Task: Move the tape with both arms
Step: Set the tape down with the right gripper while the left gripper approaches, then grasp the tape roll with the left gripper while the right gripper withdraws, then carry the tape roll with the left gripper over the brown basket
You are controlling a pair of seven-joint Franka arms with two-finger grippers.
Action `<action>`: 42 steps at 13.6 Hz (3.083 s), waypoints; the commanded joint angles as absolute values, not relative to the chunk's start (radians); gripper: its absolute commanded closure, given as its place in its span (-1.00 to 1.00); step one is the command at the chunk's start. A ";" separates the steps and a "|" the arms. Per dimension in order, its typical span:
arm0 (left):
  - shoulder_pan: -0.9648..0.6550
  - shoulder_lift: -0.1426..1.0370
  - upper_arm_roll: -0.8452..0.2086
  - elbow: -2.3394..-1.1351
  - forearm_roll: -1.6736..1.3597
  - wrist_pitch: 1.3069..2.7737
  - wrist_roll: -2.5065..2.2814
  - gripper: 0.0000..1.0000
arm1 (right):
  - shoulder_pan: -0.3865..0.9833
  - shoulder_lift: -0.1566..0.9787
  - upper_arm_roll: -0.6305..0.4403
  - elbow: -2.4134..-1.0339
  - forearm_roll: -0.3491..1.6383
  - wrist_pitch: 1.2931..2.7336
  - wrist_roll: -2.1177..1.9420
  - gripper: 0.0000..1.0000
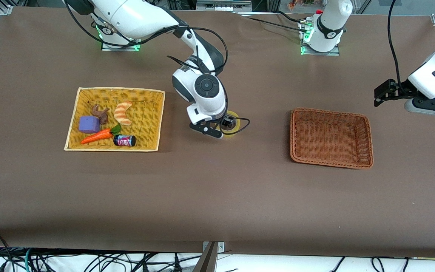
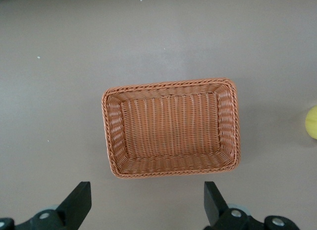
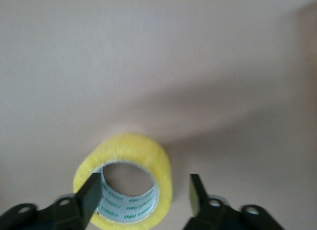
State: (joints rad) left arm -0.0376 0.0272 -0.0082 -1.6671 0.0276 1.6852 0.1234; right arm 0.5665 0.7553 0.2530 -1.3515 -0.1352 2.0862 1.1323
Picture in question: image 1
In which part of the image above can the small dark can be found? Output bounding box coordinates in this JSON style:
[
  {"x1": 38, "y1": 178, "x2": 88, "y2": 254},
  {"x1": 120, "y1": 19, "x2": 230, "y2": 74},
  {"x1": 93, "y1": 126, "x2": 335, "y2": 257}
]
[{"x1": 113, "y1": 134, "x2": 136, "y2": 148}]

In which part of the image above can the purple foam block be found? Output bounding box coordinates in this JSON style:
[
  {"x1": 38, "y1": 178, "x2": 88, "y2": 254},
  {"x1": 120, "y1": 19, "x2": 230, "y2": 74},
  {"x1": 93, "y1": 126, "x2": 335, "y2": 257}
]
[{"x1": 79, "y1": 116, "x2": 101, "y2": 134}]

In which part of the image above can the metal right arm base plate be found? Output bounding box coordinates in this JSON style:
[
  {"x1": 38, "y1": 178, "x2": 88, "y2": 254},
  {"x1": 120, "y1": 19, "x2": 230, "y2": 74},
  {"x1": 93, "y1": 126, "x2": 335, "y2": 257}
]
[{"x1": 101, "y1": 40, "x2": 142, "y2": 52}]

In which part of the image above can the brown wicker basket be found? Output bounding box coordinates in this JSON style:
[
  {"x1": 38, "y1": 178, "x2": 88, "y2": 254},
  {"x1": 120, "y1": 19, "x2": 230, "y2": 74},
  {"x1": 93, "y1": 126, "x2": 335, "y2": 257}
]
[{"x1": 290, "y1": 108, "x2": 374, "y2": 170}]

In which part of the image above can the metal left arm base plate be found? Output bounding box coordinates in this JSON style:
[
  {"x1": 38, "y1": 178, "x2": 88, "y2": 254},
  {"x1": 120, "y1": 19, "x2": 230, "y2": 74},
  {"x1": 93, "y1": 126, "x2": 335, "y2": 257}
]
[{"x1": 300, "y1": 42, "x2": 341, "y2": 57}]

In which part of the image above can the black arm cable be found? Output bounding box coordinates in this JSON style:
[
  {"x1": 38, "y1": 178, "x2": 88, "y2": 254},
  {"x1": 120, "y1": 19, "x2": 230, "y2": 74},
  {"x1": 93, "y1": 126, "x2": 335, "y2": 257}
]
[
  {"x1": 64, "y1": 0, "x2": 228, "y2": 78},
  {"x1": 387, "y1": 0, "x2": 407, "y2": 93}
]

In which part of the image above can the clear yellowish tape roll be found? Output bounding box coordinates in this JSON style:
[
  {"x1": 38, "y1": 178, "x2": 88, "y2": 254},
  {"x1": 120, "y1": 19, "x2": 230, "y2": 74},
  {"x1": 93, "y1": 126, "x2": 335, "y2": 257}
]
[{"x1": 222, "y1": 110, "x2": 241, "y2": 138}]

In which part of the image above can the orange toy carrot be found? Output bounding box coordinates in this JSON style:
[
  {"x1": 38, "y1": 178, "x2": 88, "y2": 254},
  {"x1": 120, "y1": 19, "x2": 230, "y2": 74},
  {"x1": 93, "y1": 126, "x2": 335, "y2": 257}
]
[{"x1": 80, "y1": 124, "x2": 122, "y2": 145}]

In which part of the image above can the toy croissant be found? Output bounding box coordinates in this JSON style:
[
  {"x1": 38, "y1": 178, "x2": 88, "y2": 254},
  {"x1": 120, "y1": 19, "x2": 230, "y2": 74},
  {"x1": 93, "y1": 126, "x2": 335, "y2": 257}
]
[{"x1": 114, "y1": 101, "x2": 133, "y2": 126}]

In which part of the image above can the metal table edge bracket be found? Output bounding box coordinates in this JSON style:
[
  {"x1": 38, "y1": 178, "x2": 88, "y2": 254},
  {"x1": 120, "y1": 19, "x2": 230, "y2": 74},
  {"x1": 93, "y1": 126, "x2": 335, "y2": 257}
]
[{"x1": 193, "y1": 241, "x2": 225, "y2": 272}]

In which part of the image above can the black cable on table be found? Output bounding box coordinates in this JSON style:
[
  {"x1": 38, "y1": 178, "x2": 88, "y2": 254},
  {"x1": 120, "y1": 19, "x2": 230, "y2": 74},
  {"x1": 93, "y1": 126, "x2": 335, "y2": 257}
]
[
  {"x1": 238, "y1": 12, "x2": 309, "y2": 33},
  {"x1": 272, "y1": 10, "x2": 310, "y2": 24}
]

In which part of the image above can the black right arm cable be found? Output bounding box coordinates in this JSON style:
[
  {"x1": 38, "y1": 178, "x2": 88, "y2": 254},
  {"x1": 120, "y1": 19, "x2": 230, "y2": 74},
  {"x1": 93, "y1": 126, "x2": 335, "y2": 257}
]
[{"x1": 64, "y1": 0, "x2": 228, "y2": 78}]

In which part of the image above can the yellow wicker basket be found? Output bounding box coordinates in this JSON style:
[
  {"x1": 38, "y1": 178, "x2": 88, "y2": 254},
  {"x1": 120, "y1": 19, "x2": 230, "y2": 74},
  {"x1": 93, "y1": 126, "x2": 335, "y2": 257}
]
[{"x1": 64, "y1": 87, "x2": 165, "y2": 152}]

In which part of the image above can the grey equipment box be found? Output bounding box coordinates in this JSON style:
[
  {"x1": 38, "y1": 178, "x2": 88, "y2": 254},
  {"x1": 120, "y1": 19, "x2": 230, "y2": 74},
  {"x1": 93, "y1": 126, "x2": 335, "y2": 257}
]
[{"x1": 195, "y1": 0, "x2": 253, "y2": 12}]

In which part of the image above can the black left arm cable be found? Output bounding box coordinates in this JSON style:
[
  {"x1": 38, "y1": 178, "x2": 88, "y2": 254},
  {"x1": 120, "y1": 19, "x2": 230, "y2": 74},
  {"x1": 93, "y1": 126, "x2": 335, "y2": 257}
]
[{"x1": 387, "y1": 0, "x2": 407, "y2": 93}]

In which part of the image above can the teal cable under table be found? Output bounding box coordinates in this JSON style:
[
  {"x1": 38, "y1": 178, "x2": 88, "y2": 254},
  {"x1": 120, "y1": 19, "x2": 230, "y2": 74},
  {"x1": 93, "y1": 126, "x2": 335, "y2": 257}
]
[{"x1": 23, "y1": 247, "x2": 35, "y2": 272}]

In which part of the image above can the brown lion figurine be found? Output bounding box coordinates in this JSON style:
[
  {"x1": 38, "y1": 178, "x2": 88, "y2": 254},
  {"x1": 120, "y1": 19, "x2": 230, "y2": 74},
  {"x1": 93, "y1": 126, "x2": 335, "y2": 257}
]
[{"x1": 90, "y1": 104, "x2": 110, "y2": 125}]

